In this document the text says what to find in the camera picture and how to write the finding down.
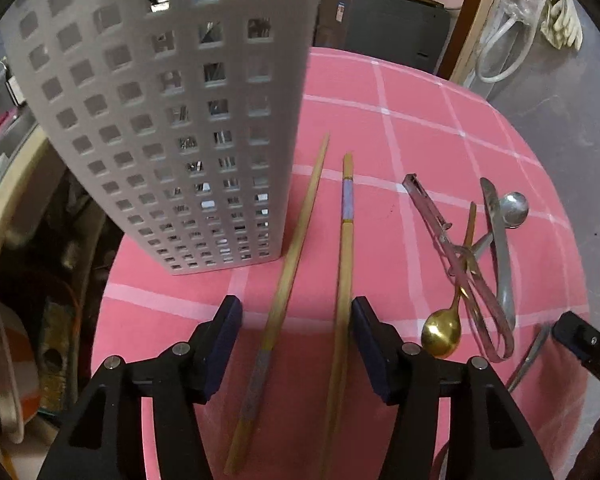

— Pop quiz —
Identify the beige kitchen counter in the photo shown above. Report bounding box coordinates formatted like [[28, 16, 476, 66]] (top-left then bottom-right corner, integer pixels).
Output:
[[0, 127, 53, 480]]

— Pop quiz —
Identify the cream rubber glove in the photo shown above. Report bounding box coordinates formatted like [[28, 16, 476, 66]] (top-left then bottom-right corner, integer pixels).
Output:
[[540, 0, 583, 51]]

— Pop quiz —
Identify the grey cabinet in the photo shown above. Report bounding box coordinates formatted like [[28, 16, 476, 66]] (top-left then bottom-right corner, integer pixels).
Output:
[[314, 0, 452, 81]]

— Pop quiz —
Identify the small steel spoon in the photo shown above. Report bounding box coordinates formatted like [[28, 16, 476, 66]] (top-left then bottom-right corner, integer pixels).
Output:
[[462, 191, 530, 261]]

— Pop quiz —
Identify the wooden door frame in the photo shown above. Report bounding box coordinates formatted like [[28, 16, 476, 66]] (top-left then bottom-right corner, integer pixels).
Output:
[[437, 0, 511, 96]]

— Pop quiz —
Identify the gold spoon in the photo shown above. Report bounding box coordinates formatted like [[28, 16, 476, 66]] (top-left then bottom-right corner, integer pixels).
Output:
[[421, 201, 477, 359]]

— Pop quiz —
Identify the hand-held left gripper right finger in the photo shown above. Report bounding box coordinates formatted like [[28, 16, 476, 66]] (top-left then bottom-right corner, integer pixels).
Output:
[[351, 296, 553, 480]]

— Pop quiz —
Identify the grey perforated utensil holder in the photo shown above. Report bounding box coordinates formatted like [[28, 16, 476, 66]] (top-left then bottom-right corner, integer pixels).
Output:
[[2, 0, 333, 278]]

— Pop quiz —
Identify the pink checked tablecloth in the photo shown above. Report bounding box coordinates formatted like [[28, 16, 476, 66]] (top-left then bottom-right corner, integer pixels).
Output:
[[91, 46, 588, 480]]

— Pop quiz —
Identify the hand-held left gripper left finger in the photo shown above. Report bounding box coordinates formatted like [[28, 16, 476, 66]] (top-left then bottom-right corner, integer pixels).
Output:
[[37, 295, 243, 480]]

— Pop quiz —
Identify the white hose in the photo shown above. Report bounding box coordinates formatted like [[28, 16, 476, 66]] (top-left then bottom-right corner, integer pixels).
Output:
[[475, 0, 541, 83]]

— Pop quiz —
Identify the bamboo chopstick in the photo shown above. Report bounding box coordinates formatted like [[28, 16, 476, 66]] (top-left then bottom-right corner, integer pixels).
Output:
[[322, 153, 356, 480], [224, 132, 331, 476]]

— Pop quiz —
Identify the steel table knife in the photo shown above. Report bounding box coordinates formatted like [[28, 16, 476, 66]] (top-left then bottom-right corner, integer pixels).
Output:
[[480, 177, 517, 328]]

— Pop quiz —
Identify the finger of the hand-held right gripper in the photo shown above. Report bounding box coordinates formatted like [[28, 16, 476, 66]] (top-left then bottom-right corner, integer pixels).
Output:
[[552, 311, 600, 392]]

